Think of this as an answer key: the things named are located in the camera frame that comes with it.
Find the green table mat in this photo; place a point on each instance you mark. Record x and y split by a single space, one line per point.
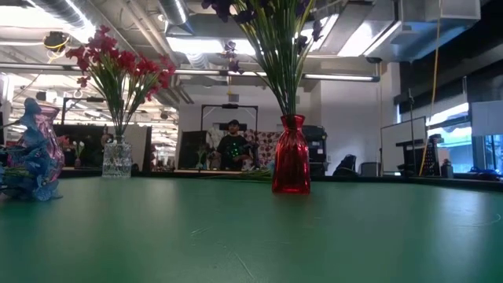
251 236

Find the small vase with tulips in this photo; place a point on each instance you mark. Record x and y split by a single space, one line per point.
78 161

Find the black cabinet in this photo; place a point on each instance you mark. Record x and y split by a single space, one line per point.
316 145

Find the rectangular metal air duct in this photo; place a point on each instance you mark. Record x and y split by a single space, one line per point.
412 31

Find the blue artificial flower bunch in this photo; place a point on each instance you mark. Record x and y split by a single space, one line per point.
39 188

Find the red ribbed glass vase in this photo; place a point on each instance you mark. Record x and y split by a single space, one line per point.
291 165

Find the long ceiling light tube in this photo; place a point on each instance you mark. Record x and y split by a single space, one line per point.
338 77

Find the clear cut glass vase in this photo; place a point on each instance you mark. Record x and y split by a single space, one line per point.
116 161

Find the red artificial flower bunch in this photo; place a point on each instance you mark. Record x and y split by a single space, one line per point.
102 41

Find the person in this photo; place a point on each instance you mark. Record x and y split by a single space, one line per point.
232 151

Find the round silver air duct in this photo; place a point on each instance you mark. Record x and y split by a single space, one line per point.
173 12

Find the small red flower stem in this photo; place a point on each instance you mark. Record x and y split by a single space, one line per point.
151 67

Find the grey bin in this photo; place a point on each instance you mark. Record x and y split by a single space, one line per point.
369 170

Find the white board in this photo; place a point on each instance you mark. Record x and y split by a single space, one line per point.
401 141

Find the floral patterned partition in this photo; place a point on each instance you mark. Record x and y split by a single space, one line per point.
267 149

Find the dark bottle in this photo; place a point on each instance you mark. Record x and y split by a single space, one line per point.
446 170

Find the purple artificial flower bunch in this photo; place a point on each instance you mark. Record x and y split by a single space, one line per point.
220 6
230 47

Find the black perforated rack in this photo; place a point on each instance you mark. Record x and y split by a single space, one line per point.
432 157

